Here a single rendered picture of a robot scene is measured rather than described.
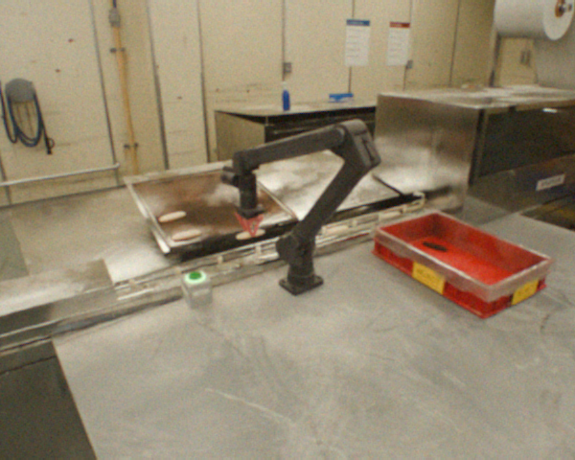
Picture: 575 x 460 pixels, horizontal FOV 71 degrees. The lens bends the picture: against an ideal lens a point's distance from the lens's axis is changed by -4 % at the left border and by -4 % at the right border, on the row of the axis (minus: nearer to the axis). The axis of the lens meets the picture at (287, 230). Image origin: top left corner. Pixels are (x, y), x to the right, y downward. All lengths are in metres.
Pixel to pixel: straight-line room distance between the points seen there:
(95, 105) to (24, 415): 3.89
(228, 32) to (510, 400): 4.84
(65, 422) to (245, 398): 0.66
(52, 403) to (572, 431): 1.26
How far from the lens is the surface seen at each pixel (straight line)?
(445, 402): 0.98
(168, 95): 4.74
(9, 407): 1.37
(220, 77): 5.25
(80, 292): 1.20
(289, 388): 0.95
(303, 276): 1.24
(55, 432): 1.45
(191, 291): 1.18
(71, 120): 4.89
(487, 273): 1.48
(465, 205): 1.73
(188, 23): 4.81
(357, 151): 0.99
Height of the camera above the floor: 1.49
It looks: 24 degrees down
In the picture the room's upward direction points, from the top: straight up
